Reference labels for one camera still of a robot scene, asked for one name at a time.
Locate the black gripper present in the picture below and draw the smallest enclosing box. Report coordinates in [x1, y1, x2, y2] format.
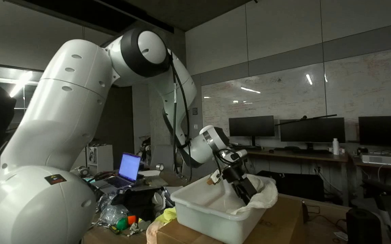
[221, 164, 259, 206]

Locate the cream white cloth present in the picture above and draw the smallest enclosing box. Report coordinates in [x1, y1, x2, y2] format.
[222, 172, 279, 217]

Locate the peach printed shirt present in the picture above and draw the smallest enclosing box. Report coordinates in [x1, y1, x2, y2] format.
[144, 218, 165, 244]

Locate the white plastic bin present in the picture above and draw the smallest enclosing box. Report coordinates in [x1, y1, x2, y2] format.
[169, 172, 279, 244]

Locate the black computer tower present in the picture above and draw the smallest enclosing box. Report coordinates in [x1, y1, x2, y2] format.
[274, 172, 327, 203]

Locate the long wooden desk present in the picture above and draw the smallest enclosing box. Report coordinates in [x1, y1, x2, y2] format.
[244, 147, 391, 176]

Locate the small black monitor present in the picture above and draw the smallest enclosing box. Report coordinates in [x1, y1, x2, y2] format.
[228, 115, 277, 147]

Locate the wide black monitor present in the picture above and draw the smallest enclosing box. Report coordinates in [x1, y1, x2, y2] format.
[279, 116, 346, 151]
[357, 115, 391, 147]

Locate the white bottle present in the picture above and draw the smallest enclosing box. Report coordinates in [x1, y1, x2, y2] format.
[331, 137, 340, 157]

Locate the large black cylinder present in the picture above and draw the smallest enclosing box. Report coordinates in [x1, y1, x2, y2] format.
[345, 207, 384, 244]

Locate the open laptop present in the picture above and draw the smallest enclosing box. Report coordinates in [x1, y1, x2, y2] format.
[106, 151, 144, 187]

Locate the white device box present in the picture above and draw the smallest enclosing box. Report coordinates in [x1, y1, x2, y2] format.
[359, 153, 391, 166]

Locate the green ball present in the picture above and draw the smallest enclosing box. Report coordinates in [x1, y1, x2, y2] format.
[115, 217, 129, 231]

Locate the black office chair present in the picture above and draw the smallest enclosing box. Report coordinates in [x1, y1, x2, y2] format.
[361, 177, 391, 244]

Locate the clear plastic bag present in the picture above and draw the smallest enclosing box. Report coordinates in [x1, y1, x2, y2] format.
[96, 198, 130, 227]

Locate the white cabinet box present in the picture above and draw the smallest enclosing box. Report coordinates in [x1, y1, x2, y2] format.
[87, 143, 115, 176]

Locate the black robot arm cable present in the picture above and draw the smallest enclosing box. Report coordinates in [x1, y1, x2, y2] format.
[160, 52, 192, 169]

